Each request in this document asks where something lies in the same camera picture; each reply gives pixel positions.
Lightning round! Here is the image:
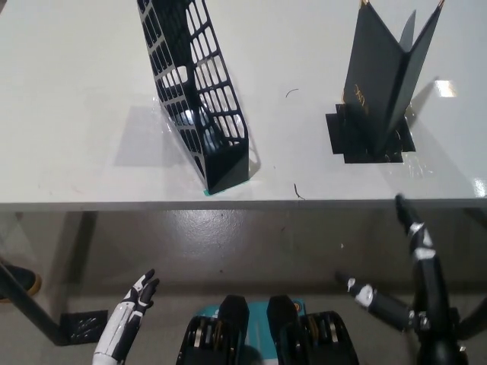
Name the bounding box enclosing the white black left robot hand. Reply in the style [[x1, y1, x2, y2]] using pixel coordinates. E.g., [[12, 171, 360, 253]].
[[92, 268, 161, 365]]

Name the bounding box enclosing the dark green hardcover notebook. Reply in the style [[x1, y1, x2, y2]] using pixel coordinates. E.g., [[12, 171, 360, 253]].
[[341, 0, 447, 157]]

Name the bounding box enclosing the black mesh file shelf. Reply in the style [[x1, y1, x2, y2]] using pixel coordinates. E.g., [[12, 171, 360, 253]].
[[135, 0, 251, 193]]

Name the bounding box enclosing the white table leg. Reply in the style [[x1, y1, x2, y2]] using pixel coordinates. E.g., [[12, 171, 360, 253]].
[[47, 211, 98, 328]]

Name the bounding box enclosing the black metal bar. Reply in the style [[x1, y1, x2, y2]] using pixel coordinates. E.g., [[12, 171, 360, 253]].
[[0, 261, 74, 347]]

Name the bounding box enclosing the black shoe tan sole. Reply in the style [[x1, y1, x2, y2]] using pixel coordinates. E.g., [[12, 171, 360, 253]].
[[0, 263, 43, 303]]

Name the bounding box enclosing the teal tape strip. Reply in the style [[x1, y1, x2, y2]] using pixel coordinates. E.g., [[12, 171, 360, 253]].
[[202, 181, 249, 198]]

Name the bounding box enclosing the black tape patch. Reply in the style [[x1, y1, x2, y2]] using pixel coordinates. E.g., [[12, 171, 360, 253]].
[[325, 103, 417, 166]]

